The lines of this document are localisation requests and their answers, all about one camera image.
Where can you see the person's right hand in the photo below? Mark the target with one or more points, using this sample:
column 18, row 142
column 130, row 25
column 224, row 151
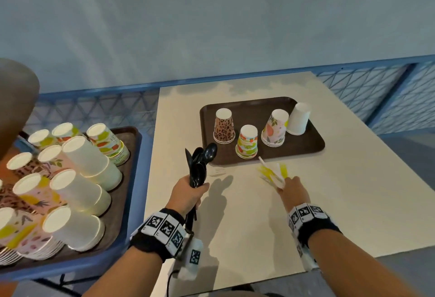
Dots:
column 295, row 194

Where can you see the person's left hand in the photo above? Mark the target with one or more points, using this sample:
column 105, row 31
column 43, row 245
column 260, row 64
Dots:
column 181, row 196

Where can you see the person's left fingers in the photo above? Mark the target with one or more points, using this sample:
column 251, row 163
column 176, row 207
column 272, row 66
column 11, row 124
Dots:
column 202, row 189

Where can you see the person's right fingers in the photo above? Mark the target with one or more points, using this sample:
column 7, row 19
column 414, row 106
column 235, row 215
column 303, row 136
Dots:
column 289, row 181

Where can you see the bundle of yellow plastic cutlery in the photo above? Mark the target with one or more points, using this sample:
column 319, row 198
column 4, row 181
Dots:
column 273, row 172

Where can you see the bundle of black plastic cutlery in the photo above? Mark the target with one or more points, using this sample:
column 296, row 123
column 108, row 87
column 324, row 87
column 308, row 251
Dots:
column 200, row 162

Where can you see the person's right forearm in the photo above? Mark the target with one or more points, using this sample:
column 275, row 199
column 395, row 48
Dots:
column 353, row 266

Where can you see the person's left forearm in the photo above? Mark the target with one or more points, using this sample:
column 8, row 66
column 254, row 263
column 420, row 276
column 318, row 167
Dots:
column 125, row 274

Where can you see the clear plastic fork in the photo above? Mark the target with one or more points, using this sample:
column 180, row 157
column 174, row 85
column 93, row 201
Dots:
column 217, row 171

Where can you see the right wristband with marker tags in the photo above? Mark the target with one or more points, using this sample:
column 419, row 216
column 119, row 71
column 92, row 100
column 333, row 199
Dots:
column 311, row 220

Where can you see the wristband with marker tags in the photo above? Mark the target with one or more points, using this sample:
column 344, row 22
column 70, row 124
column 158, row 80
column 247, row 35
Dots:
column 163, row 230
column 311, row 220

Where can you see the pink fruit print cup stack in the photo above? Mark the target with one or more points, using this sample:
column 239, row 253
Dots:
column 274, row 128

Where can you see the left wristband with marker tags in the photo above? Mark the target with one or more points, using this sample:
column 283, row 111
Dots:
column 163, row 230

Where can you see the green fruit print cup stack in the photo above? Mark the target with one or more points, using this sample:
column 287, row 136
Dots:
column 247, row 142

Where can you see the plain white paper cup stack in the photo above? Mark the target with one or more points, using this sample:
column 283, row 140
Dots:
column 299, row 118

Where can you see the leopard print paper cup stack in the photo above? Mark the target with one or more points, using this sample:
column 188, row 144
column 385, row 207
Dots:
column 224, row 126

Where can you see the blue metal cart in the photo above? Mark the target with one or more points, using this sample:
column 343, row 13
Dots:
column 136, row 211

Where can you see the small brown serving tray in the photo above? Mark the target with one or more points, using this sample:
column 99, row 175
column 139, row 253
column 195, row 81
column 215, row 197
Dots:
column 258, row 111

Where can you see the large brown serving tray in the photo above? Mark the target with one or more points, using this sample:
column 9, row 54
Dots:
column 125, row 157

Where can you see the blue mesh railing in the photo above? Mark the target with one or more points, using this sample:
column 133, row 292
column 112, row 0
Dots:
column 367, row 84

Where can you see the group of paper cup stacks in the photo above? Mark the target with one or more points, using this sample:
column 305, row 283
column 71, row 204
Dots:
column 68, row 184

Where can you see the brown round object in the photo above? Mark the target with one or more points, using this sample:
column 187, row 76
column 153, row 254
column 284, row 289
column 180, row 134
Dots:
column 15, row 103

